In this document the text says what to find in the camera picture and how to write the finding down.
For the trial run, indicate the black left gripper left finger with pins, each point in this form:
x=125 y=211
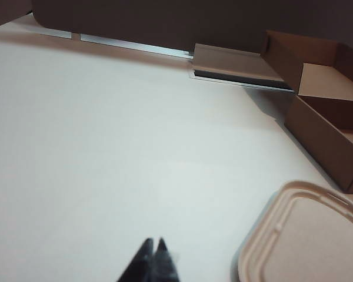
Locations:
x=142 y=264

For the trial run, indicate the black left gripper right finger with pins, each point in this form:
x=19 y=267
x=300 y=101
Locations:
x=164 y=264

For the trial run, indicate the beige moulded pulp lid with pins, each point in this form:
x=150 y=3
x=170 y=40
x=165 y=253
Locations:
x=311 y=235

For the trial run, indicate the brown corrugated cardboard box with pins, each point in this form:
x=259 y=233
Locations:
x=320 y=129

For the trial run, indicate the large dark rounded panel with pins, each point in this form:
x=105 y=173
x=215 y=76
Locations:
x=164 y=20

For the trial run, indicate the aluminium table edge rail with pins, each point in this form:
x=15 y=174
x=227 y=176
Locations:
x=129 y=44

